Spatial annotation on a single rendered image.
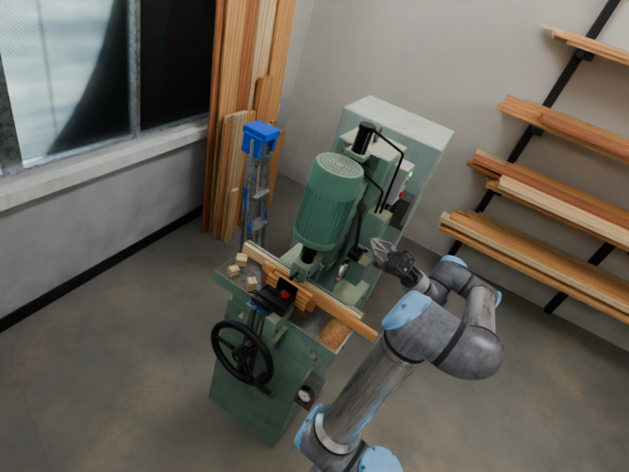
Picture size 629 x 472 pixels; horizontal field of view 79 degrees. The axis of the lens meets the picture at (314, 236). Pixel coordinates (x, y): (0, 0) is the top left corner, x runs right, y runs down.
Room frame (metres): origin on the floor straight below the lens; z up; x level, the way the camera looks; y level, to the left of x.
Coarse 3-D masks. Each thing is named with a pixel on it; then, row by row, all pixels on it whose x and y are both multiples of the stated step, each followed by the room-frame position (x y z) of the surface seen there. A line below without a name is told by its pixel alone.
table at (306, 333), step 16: (224, 272) 1.13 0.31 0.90; (240, 272) 1.16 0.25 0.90; (256, 272) 1.19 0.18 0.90; (240, 288) 1.07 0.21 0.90; (256, 288) 1.10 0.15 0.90; (240, 320) 0.96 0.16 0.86; (288, 320) 1.00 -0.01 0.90; (304, 320) 1.02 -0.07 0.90; (320, 320) 1.05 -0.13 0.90; (304, 336) 0.96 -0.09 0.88; (320, 352) 0.94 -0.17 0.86; (336, 352) 0.93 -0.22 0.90
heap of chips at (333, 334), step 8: (336, 320) 1.05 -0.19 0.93; (328, 328) 1.00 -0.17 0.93; (336, 328) 1.01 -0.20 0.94; (344, 328) 1.03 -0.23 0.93; (320, 336) 0.97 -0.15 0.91; (328, 336) 0.96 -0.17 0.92; (336, 336) 0.97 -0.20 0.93; (344, 336) 1.00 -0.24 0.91; (328, 344) 0.95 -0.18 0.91; (336, 344) 0.95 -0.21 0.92
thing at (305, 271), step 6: (318, 252) 1.25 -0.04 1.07; (318, 258) 1.21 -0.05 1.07; (294, 264) 1.13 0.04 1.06; (300, 264) 1.14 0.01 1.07; (306, 264) 1.15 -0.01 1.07; (312, 264) 1.16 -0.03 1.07; (294, 270) 1.13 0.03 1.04; (300, 270) 1.12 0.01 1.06; (306, 270) 1.12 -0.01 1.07; (312, 270) 1.16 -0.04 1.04; (300, 276) 1.12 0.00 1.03; (306, 276) 1.12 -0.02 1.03
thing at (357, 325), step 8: (264, 264) 1.22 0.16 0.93; (272, 264) 1.23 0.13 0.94; (296, 280) 1.18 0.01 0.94; (320, 296) 1.14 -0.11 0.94; (320, 304) 1.12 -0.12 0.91; (328, 304) 1.11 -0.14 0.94; (328, 312) 1.11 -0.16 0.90; (336, 312) 1.10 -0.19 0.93; (344, 312) 1.10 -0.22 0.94; (344, 320) 1.08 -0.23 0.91; (352, 320) 1.07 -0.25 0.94; (352, 328) 1.07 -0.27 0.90; (360, 328) 1.06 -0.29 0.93; (368, 328) 1.06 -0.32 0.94; (368, 336) 1.04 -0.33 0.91
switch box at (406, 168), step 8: (400, 168) 1.38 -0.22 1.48; (408, 168) 1.40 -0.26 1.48; (392, 176) 1.38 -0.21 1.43; (400, 176) 1.37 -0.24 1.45; (408, 176) 1.42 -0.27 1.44; (400, 184) 1.37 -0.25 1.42; (384, 192) 1.39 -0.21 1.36; (392, 192) 1.37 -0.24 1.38; (400, 192) 1.40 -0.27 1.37; (392, 200) 1.37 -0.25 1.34
